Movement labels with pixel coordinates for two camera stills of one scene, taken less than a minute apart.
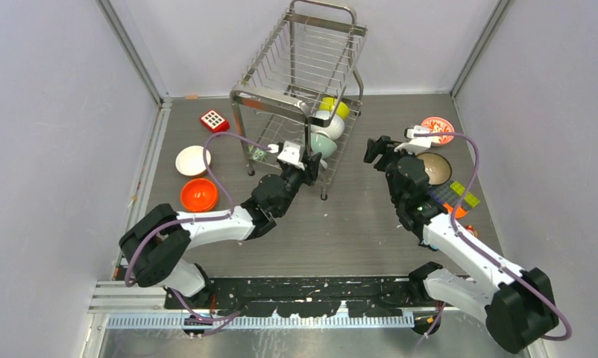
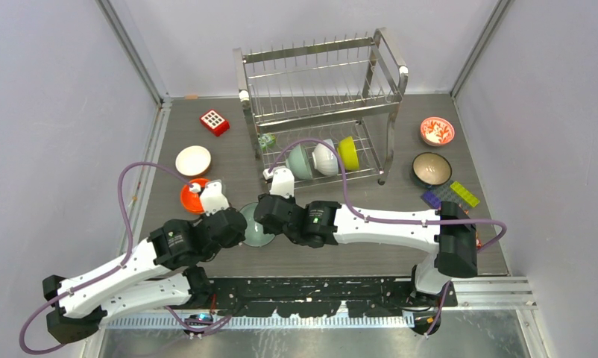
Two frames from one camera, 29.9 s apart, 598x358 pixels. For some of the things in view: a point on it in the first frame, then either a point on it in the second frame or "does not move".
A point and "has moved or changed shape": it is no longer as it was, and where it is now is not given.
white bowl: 334,129 → 325,159
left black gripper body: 293,181 → 211,253
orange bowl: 199,202 does not move
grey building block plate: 444,193 does not move
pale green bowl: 321,143 has moved or changed shape
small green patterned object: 259,154 → 266,140
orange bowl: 198,195 does not move
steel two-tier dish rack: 303,92 has moved or changed shape
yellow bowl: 327,104 → 348,154
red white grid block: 214,122 does not move
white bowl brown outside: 190,161 does not move
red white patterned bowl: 438,124 does not move
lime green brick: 469,198 does not move
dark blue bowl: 436,167 does not move
